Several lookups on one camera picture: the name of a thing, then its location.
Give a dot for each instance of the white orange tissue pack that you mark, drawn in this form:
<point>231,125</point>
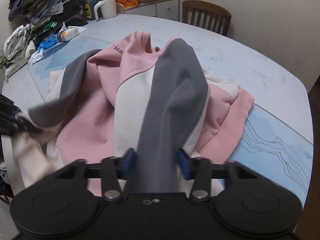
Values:
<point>67,35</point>

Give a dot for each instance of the pink grey cream sweatshirt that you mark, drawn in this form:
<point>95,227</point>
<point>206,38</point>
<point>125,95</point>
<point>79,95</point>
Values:
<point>132,95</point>

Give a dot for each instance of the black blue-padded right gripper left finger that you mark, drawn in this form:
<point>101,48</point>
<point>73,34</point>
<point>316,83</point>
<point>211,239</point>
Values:
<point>114,169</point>

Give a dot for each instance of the pile of dark clothes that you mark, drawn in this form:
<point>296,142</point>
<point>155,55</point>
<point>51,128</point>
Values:
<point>47,17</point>

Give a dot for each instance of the blue mountain pattern tablecloth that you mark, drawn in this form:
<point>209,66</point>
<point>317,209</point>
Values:
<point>278,137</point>

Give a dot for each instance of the grey drawer cabinet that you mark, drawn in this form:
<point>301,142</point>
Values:
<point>166,9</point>

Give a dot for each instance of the white jug with handle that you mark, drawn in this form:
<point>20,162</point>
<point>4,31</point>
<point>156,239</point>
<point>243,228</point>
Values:
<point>108,9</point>

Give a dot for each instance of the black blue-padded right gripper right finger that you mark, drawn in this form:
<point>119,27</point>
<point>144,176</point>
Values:
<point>199,170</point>

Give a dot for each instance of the white crumpled cloth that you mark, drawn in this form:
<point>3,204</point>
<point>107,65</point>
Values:
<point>16,41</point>

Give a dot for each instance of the blue plastic bag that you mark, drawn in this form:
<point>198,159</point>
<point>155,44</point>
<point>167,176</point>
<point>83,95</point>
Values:
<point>49,43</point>

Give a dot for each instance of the brown wooden chair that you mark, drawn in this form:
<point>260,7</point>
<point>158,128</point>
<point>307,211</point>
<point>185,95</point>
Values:
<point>207,16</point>

